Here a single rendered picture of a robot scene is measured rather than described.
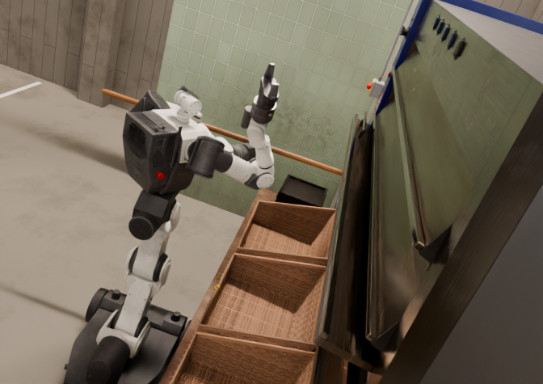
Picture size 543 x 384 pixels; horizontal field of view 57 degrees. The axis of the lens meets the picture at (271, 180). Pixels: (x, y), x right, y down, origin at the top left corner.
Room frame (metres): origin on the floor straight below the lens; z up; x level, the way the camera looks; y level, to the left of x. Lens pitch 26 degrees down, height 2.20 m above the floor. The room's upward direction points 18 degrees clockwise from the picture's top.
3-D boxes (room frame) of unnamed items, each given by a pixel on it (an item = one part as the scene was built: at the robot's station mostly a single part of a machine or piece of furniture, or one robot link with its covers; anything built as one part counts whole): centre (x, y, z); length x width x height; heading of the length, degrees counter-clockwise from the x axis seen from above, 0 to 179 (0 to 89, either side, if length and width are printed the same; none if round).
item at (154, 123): (1.86, 0.46, 1.26); 0.34 x 0.30 x 0.36; 53
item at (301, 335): (1.77, -0.15, 0.72); 0.56 x 0.49 x 0.28; 176
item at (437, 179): (1.78, -0.42, 1.80); 1.79 x 0.11 x 0.19; 177
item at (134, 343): (1.77, 0.45, 0.28); 0.21 x 0.20 x 0.13; 177
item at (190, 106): (1.90, 0.42, 1.46); 0.10 x 0.07 x 0.09; 53
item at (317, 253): (2.37, -0.19, 0.72); 0.56 x 0.49 x 0.28; 178
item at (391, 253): (1.78, -0.42, 1.54); 1.79 x 0.11 x 0.19; 177
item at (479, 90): (1.78, -0.45, 1.99); 1.80 x 0.08 x 0.21; 177
